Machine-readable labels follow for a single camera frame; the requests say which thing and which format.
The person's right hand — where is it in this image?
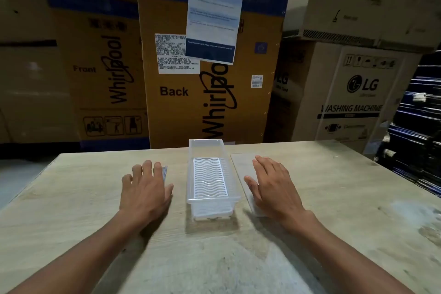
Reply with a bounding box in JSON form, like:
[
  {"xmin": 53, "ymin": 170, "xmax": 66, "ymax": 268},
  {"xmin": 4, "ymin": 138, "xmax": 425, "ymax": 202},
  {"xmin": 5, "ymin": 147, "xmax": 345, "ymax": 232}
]
[{"xmin": 243, "ymin": 155, "xmax": 306, "ymax": 227}]

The person's left hand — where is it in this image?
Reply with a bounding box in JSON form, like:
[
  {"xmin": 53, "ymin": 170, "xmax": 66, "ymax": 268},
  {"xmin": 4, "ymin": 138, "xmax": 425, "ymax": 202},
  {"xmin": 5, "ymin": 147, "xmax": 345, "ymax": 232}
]
[{"xmin": 119, "ymin": 160, "xmax": 174, "ymax": 232}]

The person's right forearm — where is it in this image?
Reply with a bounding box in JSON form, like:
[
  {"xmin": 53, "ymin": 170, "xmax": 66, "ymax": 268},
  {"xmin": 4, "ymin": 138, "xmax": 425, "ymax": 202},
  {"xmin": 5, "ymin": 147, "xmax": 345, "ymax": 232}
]
[{"xmin": 279, "ymin": 208, "xmax": 416, "ymax": 294}]

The person's left forearm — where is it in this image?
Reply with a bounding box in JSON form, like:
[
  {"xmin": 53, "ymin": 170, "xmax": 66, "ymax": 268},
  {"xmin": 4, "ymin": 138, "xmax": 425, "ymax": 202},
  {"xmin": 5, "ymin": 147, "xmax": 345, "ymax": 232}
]
[{"xmin": 7, "ymin": 210, "xmax": 163, "ymax": 294}]

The clear plastic container lid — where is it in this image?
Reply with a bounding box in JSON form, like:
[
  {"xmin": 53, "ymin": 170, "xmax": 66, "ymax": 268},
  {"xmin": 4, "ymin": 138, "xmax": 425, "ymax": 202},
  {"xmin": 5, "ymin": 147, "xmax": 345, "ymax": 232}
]
[{"xmin": 230, "ymin": 153, "xmax": 273, "ymax": 218}]

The white ribbed drain tray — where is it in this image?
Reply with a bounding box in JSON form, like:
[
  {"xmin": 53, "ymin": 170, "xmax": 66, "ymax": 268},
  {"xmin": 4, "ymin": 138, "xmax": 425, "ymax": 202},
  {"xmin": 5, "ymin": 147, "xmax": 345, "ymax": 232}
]
[{"xmin": 192, "ymin": 157, "xmax": 230, "ymax": 200}]

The clear plastic storage container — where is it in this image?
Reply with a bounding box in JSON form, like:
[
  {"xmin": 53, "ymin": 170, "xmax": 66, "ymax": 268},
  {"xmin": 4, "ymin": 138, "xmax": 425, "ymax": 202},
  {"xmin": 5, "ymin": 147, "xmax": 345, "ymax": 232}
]
[{"xmin": 186, "ymin": 139, "xmax": 238, "ymax": 221}]

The tall brown cardboard appliance box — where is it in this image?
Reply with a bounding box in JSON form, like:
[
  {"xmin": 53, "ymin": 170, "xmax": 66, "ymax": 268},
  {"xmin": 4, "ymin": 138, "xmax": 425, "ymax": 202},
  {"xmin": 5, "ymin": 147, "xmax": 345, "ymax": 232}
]
[{"xmin": 136, "ymin": 0, "xmax": 293, "ymax": 149}]

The large white printed label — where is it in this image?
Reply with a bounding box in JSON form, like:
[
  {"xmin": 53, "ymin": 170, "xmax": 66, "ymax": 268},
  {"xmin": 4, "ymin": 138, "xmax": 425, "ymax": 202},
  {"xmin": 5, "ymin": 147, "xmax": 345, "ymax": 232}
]
[{"xmin": 155, "ymin": 34, "xmax": 201, "ymax": 74}]

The brown cardboard box blue stripe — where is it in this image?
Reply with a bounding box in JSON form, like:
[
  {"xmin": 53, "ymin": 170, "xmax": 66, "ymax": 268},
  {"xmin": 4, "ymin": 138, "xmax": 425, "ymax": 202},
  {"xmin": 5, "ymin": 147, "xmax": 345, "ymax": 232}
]
[{"xmin": 0, "ymin": 0, "xmax": 151, "ymax": 160}]

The cardboard washing machine box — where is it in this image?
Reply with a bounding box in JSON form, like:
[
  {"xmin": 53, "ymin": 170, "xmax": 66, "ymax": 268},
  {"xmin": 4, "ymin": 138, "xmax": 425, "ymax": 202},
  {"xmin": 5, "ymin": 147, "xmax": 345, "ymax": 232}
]
[{"xmin": 265, "ymin": 37, "xmax": 423, "ymax": 155}]

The blue and white paper sheet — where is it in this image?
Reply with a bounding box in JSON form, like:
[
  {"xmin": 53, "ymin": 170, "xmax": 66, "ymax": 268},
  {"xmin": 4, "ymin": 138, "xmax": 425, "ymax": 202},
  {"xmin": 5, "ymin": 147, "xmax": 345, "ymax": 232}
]
[{"xmin": 185, "ymin": 0, "xmax": 245, "ymax": 65}]

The stack of dark blue sheets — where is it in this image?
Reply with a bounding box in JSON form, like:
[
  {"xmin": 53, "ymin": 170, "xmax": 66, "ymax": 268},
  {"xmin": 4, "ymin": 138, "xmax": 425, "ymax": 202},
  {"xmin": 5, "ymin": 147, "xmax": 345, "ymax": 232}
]
[{"xmin": 375, "ymin": 52, "xmax": 441, "ymax": 198}]

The plain brown cardboard box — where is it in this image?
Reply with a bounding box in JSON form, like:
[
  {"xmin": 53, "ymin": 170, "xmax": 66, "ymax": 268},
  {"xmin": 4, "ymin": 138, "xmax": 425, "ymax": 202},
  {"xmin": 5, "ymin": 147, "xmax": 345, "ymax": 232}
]
[{"xmin": 283, "ymin": 0, "xmax": 441, "ymax": 53}]

